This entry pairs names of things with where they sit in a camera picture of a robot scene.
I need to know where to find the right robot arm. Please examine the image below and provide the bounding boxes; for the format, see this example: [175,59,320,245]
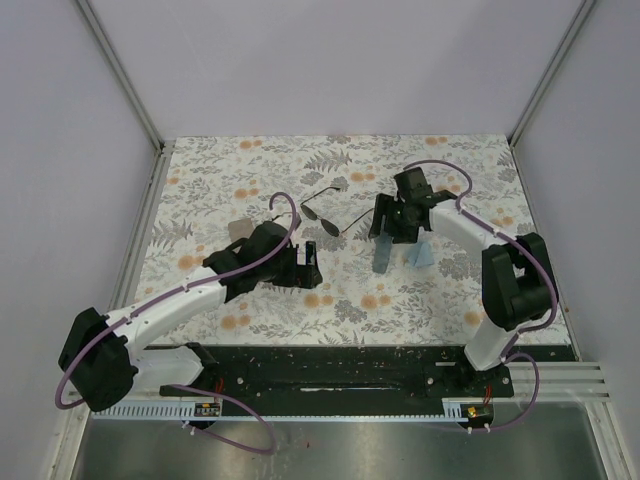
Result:
[369,167,558,396]

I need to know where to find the grey-blue glasses case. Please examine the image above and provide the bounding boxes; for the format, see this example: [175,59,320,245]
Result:
[372,232,392,274]

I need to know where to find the blue cloth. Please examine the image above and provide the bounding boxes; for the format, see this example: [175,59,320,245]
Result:
[406,242,434,268]

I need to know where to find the aluminium frame post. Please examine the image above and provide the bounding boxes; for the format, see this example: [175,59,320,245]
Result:
[72,0,165,152]
[507,0,599,150]

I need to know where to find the white slotted cable duct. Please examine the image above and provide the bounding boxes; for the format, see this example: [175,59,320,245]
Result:
[93,398,222,421]

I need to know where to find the right aluminium frame post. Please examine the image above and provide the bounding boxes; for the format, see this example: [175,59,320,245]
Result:
[507,0,599,150]

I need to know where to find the floral table mat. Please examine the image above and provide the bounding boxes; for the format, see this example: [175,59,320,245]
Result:
[134,134,534,344]

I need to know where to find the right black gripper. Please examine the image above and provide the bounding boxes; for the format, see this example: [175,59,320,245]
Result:
[368,193,420,245]

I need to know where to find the aluminium front rail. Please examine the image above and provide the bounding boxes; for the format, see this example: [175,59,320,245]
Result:
[69,363,613,401]

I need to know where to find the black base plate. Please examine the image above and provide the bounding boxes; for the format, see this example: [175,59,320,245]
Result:
[158,342,516,399]

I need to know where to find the black aviator sunglasses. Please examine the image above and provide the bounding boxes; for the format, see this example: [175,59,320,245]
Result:
[300,185,373,238]

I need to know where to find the brown glasses case green lining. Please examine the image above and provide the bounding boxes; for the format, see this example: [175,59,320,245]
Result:
[228,217,254,242]

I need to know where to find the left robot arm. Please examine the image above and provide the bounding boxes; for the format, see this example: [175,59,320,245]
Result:
[55,221,323,412]

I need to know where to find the left aluminium frame post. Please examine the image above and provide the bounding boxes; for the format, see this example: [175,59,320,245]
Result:
[72,0,165,152]

